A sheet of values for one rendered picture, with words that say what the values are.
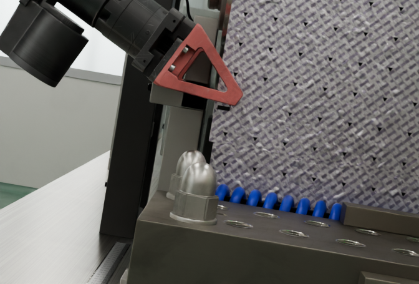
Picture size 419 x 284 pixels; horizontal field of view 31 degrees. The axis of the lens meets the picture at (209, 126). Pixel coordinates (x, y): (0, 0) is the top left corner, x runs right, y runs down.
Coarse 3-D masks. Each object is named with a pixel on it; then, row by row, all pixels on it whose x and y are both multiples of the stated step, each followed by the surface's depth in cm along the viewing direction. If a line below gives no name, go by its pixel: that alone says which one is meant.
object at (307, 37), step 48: (240, 0) 74; (288, 0) 74; (336, 0) 74; (384, 0) 74; (240, 48) 74; (288, 48) 74; (336, 48) 74; (384, 48) 74; (288, 96) 74; (336, 96) 74; (384, 96) 74; (240, 144) 75; (288, 144) 75; (336, 144) 74; (384, 144) 74
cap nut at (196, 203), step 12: (192, 168) 58; (204, 168) 58; (192, 180) 57; (204, 180) 57; (216, 180) 58; (180, 192) 58; (192, 192) 57; (204, 192) 57; (180, 204) 58; (192, 204) 57; (204, 204) 57; (216, 204) 58; (180, 216) 58; (192, 216) 57; (204, 216) 57
